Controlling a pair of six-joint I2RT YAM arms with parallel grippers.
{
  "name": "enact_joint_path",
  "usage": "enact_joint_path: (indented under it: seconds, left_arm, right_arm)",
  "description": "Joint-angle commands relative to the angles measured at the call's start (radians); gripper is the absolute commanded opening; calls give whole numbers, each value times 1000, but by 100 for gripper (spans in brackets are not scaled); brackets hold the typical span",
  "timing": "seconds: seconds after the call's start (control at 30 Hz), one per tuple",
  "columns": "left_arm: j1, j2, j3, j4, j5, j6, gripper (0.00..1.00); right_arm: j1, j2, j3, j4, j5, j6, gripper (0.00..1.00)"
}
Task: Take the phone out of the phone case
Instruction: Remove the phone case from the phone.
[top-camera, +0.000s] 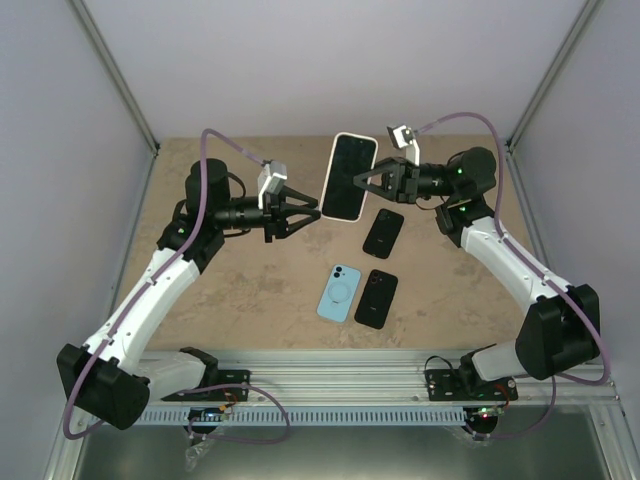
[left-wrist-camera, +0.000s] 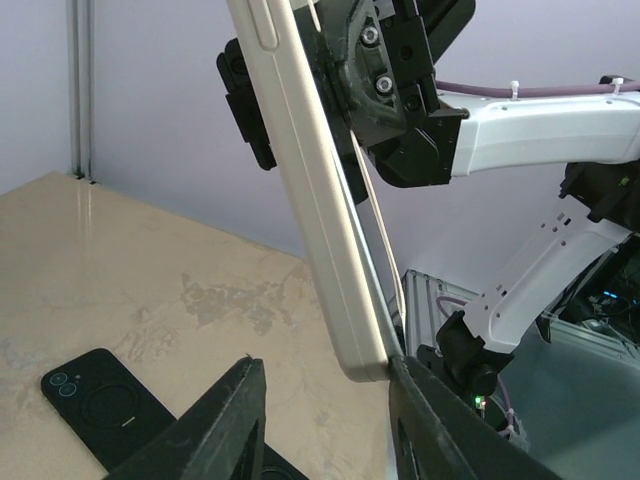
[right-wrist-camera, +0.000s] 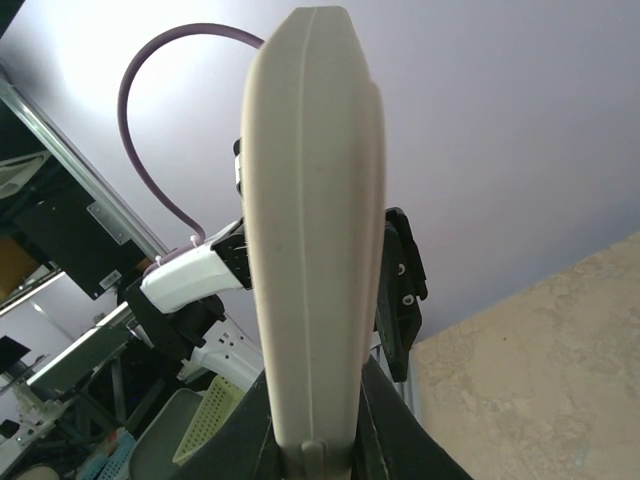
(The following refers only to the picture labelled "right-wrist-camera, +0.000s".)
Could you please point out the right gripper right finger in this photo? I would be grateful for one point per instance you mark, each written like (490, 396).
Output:
(390, 443)

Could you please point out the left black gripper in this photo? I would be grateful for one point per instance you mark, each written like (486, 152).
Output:
(402, 287)

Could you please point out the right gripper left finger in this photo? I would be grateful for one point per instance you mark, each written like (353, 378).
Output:
(244, 448)

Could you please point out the beige phone case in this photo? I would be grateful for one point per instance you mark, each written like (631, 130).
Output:
(313, 188)

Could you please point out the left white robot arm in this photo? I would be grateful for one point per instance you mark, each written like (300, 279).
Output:
(179, 308)

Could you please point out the left aluminium corner post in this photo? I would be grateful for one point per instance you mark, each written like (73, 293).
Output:
(72, 159)

